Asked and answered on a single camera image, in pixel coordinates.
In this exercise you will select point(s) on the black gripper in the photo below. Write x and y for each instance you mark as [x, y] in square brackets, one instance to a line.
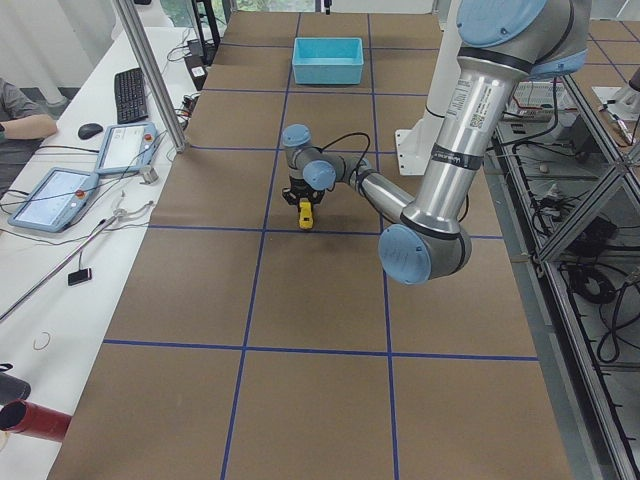
[299, 190]

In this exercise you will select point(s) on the yellow beetle toy car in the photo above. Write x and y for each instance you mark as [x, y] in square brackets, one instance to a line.
[305, 215]

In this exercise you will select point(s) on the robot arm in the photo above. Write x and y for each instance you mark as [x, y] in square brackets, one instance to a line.
[502, 44]

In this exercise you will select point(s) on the light blue plastic bin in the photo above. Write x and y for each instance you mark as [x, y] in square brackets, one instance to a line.
[328, 60]

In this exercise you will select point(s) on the teach pendant far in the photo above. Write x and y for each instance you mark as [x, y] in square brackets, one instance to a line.
[126, 148]

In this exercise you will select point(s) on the teach pendant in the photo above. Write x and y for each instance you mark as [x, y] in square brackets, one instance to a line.
[56, 200]
[126, 148]

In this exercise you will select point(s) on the black keyboard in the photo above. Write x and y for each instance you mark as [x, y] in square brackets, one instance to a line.
[130, 96]

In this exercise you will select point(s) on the black computer mouse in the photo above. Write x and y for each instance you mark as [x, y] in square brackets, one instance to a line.
[89, 130]

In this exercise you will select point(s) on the teach pendant near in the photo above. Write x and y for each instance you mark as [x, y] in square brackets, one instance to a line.
[56, 200]

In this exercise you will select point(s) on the person at desk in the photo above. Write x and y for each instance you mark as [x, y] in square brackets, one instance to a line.
[24, 125]

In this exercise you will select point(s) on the red cylinder bottle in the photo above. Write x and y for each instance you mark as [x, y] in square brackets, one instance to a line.
[33, 420]

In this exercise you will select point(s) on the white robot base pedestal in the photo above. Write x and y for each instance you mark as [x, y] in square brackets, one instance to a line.
[413, 147]

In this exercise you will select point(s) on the aluminium frame post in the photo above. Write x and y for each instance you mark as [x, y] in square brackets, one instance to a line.
[141, 47]

